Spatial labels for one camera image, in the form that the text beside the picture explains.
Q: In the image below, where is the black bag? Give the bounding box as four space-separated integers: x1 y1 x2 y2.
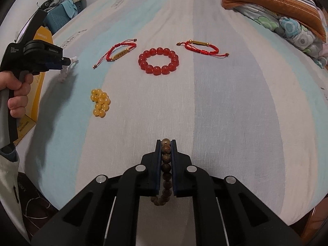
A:
37 0 60 9

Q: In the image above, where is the blue yellow cardboard box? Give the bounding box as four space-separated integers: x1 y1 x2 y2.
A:
14 10 55 146

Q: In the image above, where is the brown wooden bead bracelet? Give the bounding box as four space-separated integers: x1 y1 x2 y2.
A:
150 138 173 207

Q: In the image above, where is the person's left hand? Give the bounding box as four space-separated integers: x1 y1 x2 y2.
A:
0 72 34 118

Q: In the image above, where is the floral quilt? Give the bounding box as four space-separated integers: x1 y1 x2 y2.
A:
234 4 328 68

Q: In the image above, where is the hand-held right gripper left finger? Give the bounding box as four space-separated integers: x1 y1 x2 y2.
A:
31 139 164 246

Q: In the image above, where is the teal cloth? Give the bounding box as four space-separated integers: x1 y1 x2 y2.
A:
61 0 78 16

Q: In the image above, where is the brown patterned cloth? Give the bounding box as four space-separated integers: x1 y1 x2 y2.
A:
16 172 60 236

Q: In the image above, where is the white bead bracelet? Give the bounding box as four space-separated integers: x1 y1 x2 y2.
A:
58 56 79 83

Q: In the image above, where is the yellow bead bracelet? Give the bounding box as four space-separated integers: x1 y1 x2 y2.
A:
90 88 111 118

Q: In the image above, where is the red bead bracelet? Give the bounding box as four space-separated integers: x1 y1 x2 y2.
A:
138 47 179 76

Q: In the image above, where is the red cord gold tube bracelet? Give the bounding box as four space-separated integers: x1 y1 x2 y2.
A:
93 39 137 69
176 40 230 58

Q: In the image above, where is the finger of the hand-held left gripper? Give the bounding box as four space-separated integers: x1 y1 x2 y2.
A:
44 56 71 65
38 62 64 72

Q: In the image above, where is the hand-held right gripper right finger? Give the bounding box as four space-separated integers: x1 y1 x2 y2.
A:
171 139 302 246

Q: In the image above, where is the teal suitcase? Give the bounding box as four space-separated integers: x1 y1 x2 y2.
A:
43 0 88 35

